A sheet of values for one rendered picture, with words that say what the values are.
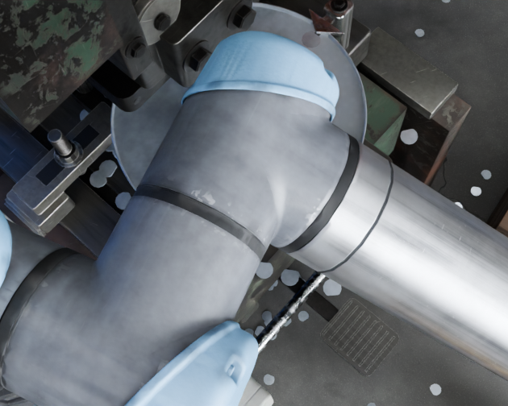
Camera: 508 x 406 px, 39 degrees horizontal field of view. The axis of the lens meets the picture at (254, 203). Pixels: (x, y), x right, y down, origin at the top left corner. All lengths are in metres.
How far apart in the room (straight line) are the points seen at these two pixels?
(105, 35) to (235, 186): 0.22
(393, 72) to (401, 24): 0.81
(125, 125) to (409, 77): 0.40
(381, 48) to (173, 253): 0.73
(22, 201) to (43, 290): 0.55
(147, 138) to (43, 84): 0.33
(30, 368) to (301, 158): 0.16
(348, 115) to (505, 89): 0.99
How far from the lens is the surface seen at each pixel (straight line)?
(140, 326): 0.33
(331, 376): 1.53
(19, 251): 0.36
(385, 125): 0.98
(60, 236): 0.99
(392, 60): 1.03
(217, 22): 0.69
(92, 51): 0.54
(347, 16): 0.89
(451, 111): 1.03
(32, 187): 0.87
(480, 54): 1.82
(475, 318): 0.42
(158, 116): 0.84
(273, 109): 0.36
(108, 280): 0.35
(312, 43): 0.87
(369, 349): 1.38
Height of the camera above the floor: 1.53
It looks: 71 degrees down
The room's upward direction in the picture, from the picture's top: 10 degrees counter-clockwise
